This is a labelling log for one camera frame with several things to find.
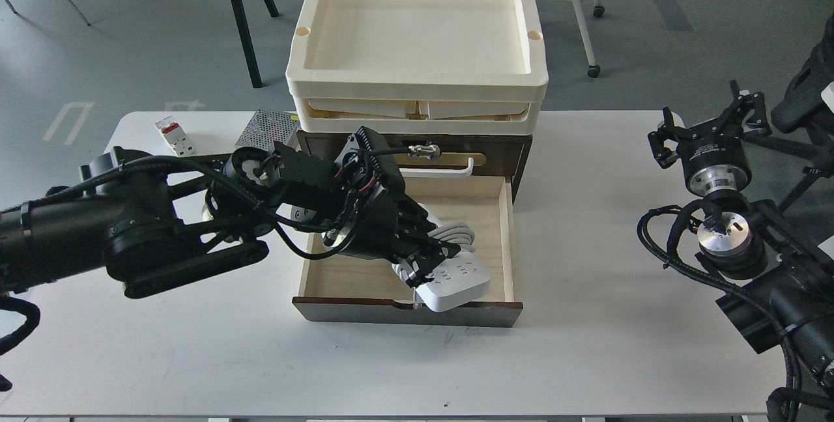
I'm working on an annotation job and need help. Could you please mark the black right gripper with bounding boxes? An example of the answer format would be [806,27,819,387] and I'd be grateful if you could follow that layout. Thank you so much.
[647,80,772,197]

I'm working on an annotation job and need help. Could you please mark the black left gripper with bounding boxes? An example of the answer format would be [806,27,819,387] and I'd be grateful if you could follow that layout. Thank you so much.
[323,126,461,288]

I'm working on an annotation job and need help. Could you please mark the white power strip with cable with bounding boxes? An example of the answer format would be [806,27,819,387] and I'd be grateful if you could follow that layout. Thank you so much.
[414,203,491,312]

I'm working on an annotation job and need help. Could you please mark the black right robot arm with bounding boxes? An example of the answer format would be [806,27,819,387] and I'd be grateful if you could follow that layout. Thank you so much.
[637,81,833,421]

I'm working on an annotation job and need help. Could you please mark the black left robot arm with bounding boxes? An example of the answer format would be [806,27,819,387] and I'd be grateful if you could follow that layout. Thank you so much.
[2,126,465,353]

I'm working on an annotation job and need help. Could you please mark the open wooden drawer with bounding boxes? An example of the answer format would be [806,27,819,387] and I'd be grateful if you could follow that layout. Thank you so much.
[293,176,523,328]

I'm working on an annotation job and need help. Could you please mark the black stand right edge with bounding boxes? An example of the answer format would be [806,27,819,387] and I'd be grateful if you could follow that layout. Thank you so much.
[743,16,833,212]

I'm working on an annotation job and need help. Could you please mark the cream plastic stacked tray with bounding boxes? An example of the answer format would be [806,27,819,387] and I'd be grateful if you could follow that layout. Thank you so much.
[285,0,549,136]

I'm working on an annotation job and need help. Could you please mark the silver mesh power supply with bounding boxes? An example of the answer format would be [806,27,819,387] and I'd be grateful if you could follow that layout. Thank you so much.
[235,109,300,152]

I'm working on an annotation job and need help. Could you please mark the white red circuit breaker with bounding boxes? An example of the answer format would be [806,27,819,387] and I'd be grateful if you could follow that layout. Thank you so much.
[154,116,197,158]

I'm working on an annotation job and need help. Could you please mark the black tripod legs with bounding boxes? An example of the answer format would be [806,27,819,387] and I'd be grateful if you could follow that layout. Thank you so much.
[218,0,281,89]

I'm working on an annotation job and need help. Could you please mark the white drawer handle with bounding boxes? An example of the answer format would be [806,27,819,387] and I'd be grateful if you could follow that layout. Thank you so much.
[399,157,474,178]

